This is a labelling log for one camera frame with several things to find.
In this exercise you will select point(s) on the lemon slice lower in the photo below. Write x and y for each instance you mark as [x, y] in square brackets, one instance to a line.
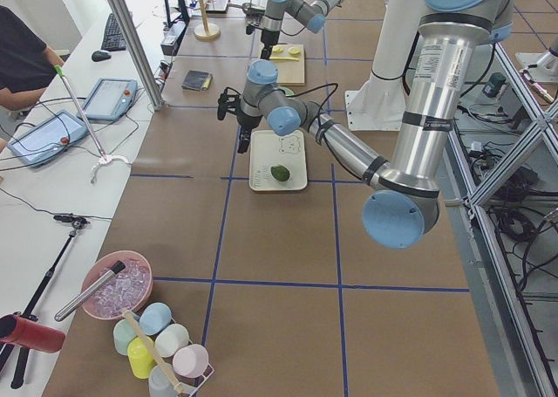
[294, 51]

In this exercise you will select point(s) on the green cup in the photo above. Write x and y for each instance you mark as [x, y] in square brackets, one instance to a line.
[123, 334]

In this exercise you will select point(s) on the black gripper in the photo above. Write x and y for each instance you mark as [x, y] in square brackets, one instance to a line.
[265, 37]
[248, 121]

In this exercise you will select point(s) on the yellow cup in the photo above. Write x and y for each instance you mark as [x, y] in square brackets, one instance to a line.
[140, 359]

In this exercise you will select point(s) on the black selfie stick tripod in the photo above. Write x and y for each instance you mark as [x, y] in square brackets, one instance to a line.
[77, 223]

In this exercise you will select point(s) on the aluminium frame post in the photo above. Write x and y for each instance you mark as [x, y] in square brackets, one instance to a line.
[120, 10]

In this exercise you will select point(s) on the grey folded cloth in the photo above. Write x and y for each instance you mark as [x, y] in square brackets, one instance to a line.
[197, 80]

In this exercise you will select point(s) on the metal scoop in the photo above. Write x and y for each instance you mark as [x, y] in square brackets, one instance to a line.
[248, 8]

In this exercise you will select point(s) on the bamboo cutting board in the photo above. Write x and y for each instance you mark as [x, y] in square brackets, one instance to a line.
[286, 73]

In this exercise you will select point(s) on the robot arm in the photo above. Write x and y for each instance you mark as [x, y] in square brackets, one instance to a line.
[399, 165]
[310, 16]

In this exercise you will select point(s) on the grey cup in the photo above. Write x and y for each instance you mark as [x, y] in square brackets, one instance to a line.
[159, 385]

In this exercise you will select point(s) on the green avocado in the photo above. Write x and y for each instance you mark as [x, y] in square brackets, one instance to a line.
[280, 173]

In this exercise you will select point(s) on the mint green bowl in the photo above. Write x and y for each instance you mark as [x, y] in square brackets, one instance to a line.
[287, 91]

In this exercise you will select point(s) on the black keyboard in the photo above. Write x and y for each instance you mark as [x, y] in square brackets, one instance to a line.
[113, 38]

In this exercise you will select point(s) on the blue cup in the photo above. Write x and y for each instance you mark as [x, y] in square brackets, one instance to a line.
[155, 318]

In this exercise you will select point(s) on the steel tube in bucket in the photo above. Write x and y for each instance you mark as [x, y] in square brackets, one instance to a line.
[76, 302]

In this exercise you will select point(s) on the pink cup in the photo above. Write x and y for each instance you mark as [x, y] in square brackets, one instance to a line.
[191, 361]

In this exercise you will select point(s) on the wooden mug tree stand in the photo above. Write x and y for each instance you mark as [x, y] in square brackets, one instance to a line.
[205, 31]

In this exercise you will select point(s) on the yellow plastic knife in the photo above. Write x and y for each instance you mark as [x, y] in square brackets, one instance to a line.
[283, 58]

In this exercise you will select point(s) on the pink ice bucket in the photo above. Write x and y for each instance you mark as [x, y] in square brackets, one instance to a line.
[129, 289]

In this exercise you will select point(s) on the person in black shirt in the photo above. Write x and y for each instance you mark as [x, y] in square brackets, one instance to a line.
[27, 63]

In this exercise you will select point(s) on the cream bear-print tray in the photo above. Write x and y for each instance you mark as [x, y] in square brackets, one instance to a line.
[277, 163]

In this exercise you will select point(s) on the blue teach pendant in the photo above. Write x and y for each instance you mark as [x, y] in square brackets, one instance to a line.
[50, 138]
[110, 99]

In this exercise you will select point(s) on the black computer mouse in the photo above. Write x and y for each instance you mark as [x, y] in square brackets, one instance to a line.
[100, 55]

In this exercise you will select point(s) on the reacher grabber stick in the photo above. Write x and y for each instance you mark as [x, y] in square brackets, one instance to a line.
[105, 159]

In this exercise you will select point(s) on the black glass tray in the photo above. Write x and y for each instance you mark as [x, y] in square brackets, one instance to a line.
[217, 6]

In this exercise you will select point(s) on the blue teach pendant near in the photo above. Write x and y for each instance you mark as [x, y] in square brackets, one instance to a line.
[50, 138]

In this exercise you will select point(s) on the blue teach pendant far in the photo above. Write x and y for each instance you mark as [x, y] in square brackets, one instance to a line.
[110, 99]

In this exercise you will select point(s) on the white cup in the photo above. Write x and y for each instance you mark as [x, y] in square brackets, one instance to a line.
[171, 339]

